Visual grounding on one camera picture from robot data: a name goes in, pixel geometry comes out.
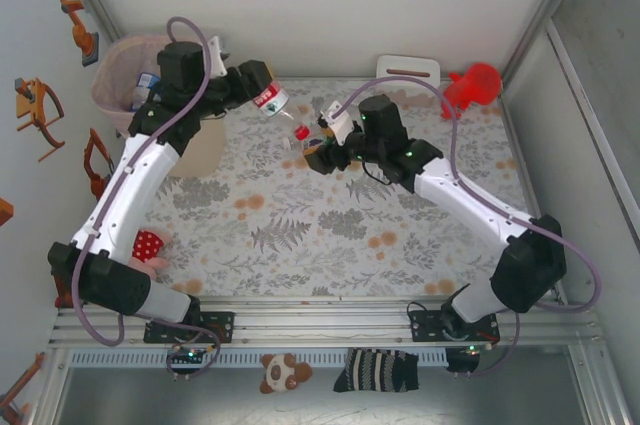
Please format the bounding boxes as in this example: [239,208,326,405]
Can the clear bottle purple label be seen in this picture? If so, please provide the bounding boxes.
[282,136,324,154]

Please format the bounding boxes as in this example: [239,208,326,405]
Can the clear bottle red label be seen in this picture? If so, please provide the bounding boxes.
[251,84,309,142]

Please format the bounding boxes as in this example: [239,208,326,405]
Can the blue label bottle white cap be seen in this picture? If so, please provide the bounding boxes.
[135,71,162,96]

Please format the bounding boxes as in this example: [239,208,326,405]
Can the pink mesh waste bin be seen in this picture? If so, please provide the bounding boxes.
[89,34,227,180]

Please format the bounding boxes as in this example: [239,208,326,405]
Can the white tissue box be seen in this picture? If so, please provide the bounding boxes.
[374,54,442,107]

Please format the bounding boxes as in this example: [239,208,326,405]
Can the red plastic watering can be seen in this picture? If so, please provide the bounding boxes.
[440,62,503,120]

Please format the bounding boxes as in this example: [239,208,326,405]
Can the floral grey tablecloth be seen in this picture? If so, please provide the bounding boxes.
[97,75,557,299]

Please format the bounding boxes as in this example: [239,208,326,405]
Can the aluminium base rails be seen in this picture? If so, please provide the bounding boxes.
[47,294,606,349]

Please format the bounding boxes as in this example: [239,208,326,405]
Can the pink pig plush toy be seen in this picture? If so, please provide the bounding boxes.
[124,227,172,277]

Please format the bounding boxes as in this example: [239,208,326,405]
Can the black white striped sock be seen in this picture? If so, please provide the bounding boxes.
[333,347,420,394]

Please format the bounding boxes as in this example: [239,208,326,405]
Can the brown panda plush toy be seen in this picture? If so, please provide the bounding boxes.
[258,352,315,395]

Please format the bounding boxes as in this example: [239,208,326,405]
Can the circuit board green light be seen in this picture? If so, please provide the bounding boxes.
[169,344,207,364]
[447,342,489,362]

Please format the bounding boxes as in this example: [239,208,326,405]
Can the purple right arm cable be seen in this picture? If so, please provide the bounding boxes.
[342,75,604,379]

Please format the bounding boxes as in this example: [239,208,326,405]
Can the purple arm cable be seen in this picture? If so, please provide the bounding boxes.
[71,16,225,382]
[342,75,604,379]

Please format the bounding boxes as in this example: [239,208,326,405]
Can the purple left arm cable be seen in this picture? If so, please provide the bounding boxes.
[71,16,225,382]

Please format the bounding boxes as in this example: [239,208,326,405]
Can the white slotted cable duct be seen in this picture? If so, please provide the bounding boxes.
[67,348,449,370]

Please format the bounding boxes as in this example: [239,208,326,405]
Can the aluminium frame leg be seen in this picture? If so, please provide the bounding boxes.
[27,347,74,425]
[567,344,634,425]

